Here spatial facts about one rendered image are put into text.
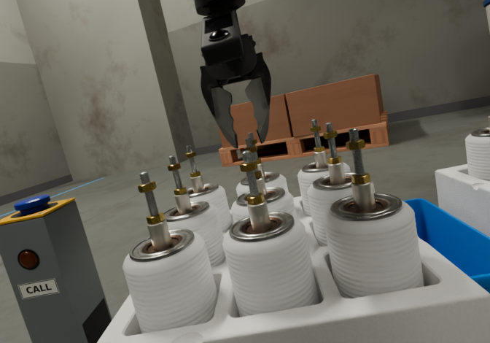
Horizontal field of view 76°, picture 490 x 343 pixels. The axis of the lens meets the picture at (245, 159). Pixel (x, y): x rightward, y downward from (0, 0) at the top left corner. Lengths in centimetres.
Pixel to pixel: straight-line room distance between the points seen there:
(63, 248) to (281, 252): 28
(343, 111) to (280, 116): 40
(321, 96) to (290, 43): 116
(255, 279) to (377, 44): 280
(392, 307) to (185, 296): 20
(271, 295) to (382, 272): 11
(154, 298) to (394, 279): 25
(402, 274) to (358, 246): 5
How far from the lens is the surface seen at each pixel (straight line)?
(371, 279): 36
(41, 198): 48
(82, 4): 370
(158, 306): 38
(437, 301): 36
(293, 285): 35
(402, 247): 36
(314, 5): 311
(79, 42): 370
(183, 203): 48
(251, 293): 36
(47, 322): 52
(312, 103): 203
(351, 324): 34
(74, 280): 49
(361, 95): 199
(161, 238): 38
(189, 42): 343
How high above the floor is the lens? 39
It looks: 9 degrees down
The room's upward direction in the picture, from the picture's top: 12 degrees counter-clockwise
